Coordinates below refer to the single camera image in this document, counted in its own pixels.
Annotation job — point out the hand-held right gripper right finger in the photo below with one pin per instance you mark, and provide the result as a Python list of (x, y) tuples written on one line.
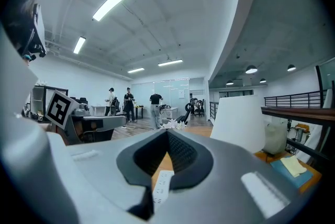
[(222, 186)]

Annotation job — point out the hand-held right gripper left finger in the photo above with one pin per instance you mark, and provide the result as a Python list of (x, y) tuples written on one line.
[(104, 178)]

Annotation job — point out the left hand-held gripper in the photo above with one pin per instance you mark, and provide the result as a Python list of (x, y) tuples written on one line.
[(60, 110)]

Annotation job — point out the white power strip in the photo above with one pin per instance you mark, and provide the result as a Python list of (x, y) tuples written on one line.
[(163, 183)]

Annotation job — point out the white table lamp black base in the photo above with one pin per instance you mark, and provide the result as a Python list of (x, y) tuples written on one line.
[(238, 123)]

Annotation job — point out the white table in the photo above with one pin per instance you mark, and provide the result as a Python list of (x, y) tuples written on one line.
[(170, 110), (99, 107)]

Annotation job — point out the black table yellow items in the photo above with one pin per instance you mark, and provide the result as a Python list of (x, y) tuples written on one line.
[(138, 107)]

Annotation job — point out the long ceiling strip light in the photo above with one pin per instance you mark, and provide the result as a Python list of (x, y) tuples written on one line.
[(115, 0), (170, 62), (136, 70), (79, 45)]

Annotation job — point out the cream pot pink flowers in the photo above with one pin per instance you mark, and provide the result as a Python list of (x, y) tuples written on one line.
[(174, 125)]

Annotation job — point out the pale cup mint lid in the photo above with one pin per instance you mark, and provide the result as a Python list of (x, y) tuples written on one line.
[(274, 139)]

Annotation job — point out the yellow cloth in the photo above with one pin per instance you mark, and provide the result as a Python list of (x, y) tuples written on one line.
[(293, 165)]

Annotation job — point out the blue notebook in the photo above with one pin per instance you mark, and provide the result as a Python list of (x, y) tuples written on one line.
[(301, 178)]

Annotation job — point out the black office chair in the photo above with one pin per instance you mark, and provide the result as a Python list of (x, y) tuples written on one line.
[(184, 117), (199, 107)]

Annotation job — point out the white paper sheet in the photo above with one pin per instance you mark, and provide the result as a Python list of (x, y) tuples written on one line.
[(181, 94)]

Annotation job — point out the dark handrail railing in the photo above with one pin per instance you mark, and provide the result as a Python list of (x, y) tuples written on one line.
[(301, 113)]

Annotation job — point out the black bar railing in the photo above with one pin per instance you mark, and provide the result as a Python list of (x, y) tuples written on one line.
[(293, 98)]

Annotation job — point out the black frame cabinet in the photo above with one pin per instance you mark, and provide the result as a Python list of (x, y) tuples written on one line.
[(47, 89)]

